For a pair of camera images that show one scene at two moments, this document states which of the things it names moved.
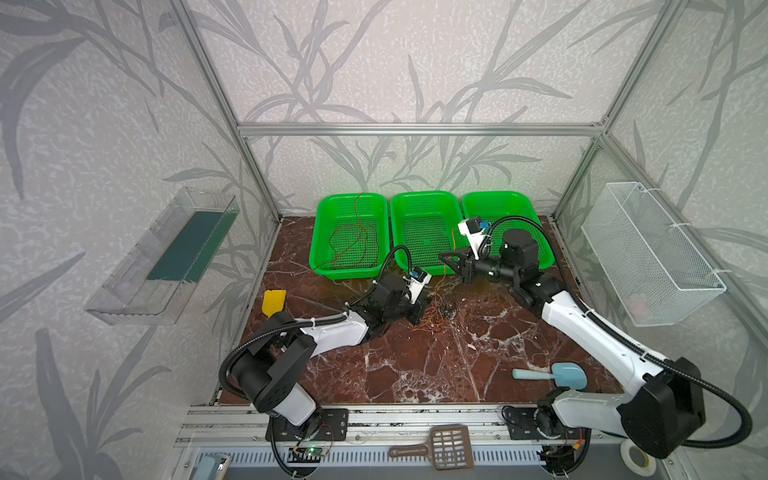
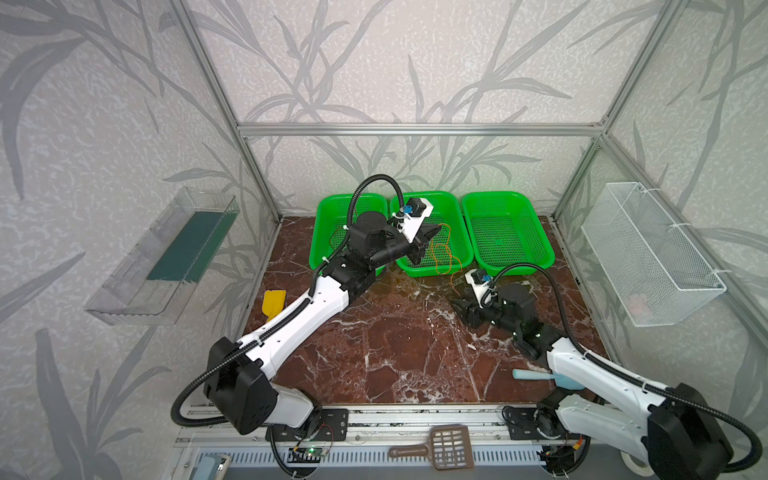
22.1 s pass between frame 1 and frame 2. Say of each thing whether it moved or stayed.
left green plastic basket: stayed
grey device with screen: stayed
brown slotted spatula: stayed
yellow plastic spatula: stayed
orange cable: moved
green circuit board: stayed
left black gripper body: moved
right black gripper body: moved
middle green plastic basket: stayed
